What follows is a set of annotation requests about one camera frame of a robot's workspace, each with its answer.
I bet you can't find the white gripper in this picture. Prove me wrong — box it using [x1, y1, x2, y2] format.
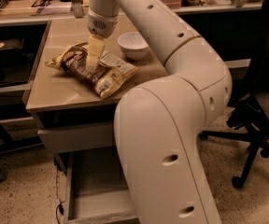
[86, 9, 118, 73]

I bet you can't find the black table leg frame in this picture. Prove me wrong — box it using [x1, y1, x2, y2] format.
[0, 104, 42, 154]

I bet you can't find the black cable on floor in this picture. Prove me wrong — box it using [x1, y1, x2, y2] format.
[54, 168, 65, 224]

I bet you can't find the open middle drawer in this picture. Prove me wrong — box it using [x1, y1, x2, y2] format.
[63, 147, 140, 224]

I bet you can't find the grey drawer cabinet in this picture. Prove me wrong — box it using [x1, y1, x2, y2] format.
[21, 14, 170, 224]

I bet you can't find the black office chair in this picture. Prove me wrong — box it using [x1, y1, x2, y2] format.
[199, 0, 269, 189]

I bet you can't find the brown chip bag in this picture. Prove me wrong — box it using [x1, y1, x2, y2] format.
[46, 42, 138, 99]

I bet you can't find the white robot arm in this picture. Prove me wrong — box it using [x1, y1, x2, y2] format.
[88, 0, 232, 224]

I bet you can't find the white bowl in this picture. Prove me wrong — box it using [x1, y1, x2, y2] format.
[118, 32, 149, 61]

